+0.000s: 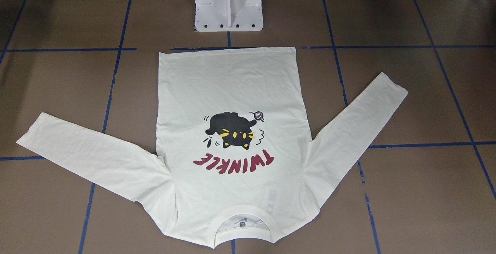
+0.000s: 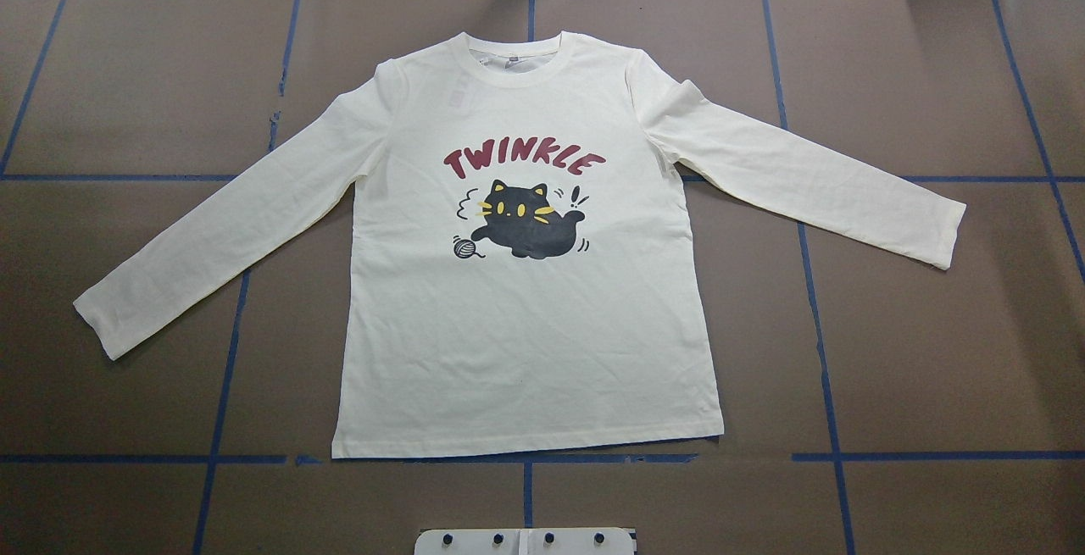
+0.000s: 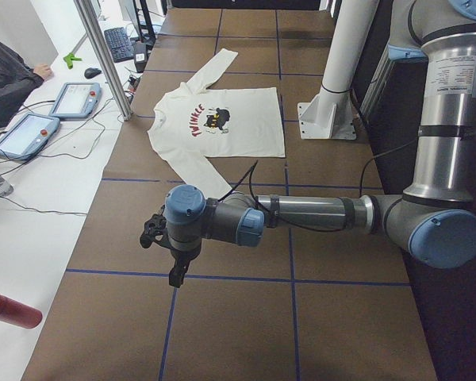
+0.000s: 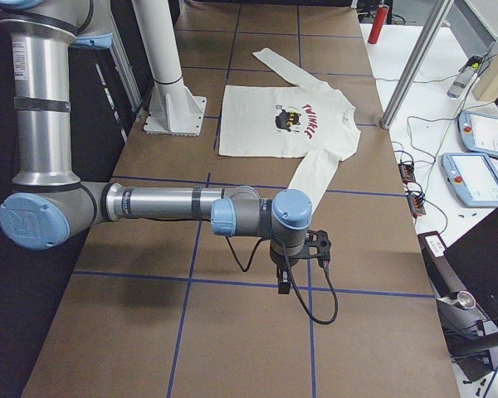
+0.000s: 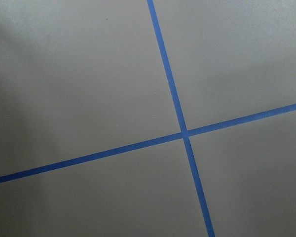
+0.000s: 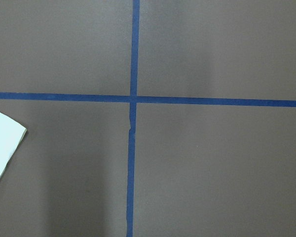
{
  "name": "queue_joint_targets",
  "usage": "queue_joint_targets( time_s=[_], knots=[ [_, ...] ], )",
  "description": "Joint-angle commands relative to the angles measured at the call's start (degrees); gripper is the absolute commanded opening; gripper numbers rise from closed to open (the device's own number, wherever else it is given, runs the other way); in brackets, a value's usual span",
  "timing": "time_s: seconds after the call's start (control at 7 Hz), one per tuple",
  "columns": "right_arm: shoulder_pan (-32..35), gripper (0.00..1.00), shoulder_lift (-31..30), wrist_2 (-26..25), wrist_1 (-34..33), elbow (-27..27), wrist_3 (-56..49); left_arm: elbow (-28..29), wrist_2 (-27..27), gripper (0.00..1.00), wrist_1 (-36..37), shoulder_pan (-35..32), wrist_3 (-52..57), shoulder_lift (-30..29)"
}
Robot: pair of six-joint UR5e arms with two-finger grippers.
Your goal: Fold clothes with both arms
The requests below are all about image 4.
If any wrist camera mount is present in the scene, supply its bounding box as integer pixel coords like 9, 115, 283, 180
299, 230, 332, 262

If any near teach pendant tablet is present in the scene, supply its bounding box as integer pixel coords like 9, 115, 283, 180
441, 153, 498, 208

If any black laptop monitor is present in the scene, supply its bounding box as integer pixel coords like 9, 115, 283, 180
445, 207, 498, 327

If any black orange connector box far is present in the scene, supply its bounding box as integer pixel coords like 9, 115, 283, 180
398, 162, 416, 184

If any black orange connector box near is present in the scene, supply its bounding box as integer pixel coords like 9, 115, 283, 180
407, 191, 426, 219

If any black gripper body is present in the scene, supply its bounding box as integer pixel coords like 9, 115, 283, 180
270, 240, 302, 276

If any aluminium frame post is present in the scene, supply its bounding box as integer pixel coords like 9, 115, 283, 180
380, 0, 454, 129

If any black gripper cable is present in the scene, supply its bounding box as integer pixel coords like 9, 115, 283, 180
223, 235, 339, 325

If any far teach pendant tablet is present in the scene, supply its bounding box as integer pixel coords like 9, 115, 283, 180
457, 110, 498, 159

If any black box with label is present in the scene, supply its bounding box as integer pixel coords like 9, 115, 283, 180
417, 231, 471, 299

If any cream long sleeve shirt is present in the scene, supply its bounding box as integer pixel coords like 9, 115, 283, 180
219, 48, 360, 207

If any black orange connector box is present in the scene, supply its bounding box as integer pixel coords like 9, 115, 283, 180
407, 191, 426, 219
398, 162, 416, 184

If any white pedestal column base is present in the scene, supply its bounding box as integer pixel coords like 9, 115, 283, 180
132, 0, 207, 137

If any teach pendant tablet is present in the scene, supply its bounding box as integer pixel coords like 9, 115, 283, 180
457, 110, 498, 159
441, 153, 498, 208

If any silver metal cup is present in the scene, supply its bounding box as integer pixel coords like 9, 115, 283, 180
455, 290, 476, 311

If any red cylinder bottle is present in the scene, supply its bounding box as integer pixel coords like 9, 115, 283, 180
368, 3, 390, 45

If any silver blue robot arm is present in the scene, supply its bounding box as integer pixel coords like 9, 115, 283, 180
0, 1, 314, 294

